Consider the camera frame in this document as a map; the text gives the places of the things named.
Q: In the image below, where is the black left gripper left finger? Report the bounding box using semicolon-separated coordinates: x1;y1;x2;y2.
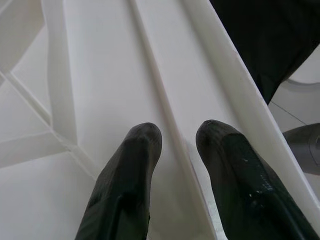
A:
74;121;163;240

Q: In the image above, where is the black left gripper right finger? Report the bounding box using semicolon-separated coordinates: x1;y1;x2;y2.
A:
195;119;320;240

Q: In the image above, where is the white plastic table top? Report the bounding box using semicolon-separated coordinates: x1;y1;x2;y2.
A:
0;0;320;240

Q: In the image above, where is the grey rounded object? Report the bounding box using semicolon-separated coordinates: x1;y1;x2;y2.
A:
283;123;320;173

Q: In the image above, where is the white round floor stand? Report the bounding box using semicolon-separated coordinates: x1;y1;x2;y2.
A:
286;47;320;88

